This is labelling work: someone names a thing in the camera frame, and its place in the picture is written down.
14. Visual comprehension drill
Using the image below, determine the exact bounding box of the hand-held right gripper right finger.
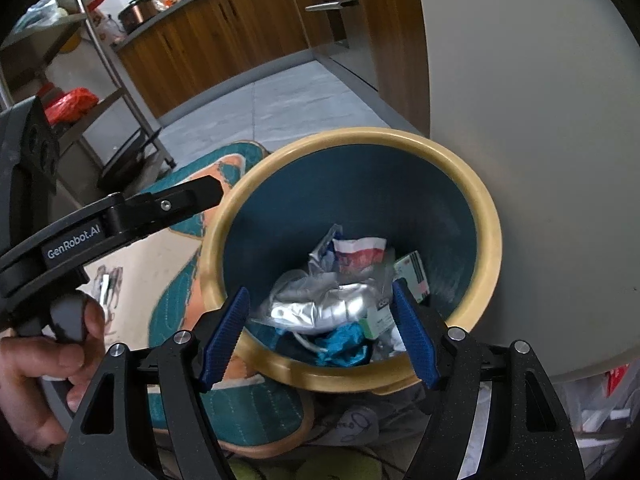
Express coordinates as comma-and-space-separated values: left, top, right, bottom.
392, 279, 586, 480

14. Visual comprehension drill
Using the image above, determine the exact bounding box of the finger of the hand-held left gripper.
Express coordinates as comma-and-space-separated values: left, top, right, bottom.
115, 174, 225, 235

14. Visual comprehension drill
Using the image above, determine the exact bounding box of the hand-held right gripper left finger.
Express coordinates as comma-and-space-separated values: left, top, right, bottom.
65, 287, 251, 480

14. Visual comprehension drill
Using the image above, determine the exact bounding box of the white tissue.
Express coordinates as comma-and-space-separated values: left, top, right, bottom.
372, 327, 407, 361

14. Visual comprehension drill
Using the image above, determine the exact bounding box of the white cardboard box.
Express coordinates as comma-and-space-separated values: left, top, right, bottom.
360, 251, 432, 342

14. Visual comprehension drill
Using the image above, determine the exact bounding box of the blue face mask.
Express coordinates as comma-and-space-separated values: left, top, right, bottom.
295, 322, 374, 367

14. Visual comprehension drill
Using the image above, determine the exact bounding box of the silver foil pack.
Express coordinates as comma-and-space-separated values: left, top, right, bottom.
250, 270, 387, 334

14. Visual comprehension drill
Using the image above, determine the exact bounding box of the red and white wrapper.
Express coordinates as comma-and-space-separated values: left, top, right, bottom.
330, 235, 389, 274

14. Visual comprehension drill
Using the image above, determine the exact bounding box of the clear plastic wrapper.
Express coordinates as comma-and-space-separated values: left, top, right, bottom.
306, 224, 347, 277

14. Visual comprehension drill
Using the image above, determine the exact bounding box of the blue bin with yellow rim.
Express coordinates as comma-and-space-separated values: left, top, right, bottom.
200, 127, 502, 395

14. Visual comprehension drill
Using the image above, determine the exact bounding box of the person's left hand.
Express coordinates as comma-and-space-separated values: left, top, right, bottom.
0, 292, 108, 454

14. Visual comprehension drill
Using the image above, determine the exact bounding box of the black tray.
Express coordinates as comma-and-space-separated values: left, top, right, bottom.
96, 127, 164, 189

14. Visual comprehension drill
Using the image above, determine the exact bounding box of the teal and orange rug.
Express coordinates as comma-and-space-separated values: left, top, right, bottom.
82, 141, 317, 459

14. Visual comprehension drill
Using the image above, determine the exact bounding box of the white patterned paper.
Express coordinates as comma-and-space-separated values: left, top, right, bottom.
319, 404, 387, 447

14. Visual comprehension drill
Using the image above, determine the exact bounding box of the yellow-green tennis ball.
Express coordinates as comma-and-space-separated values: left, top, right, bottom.
295, 452, 382, 480
231, 460, 272, 480

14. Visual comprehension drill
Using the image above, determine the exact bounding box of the metal shelf rack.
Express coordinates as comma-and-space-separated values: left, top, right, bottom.
0, 0, 177, 202

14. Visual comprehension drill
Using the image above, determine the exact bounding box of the wooden kitchen cabinet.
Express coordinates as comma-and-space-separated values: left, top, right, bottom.
112, 0, 427, 122

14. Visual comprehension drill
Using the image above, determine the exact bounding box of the dark cooking pot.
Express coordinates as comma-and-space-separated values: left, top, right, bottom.
118, 0, 157, 34

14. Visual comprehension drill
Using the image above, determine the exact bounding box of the clear plastic bag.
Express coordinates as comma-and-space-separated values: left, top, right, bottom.
569, 365, 632, 442

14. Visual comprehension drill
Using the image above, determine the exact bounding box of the translucent plastic bag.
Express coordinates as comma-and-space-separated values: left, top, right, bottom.
12, 0, 69, 34

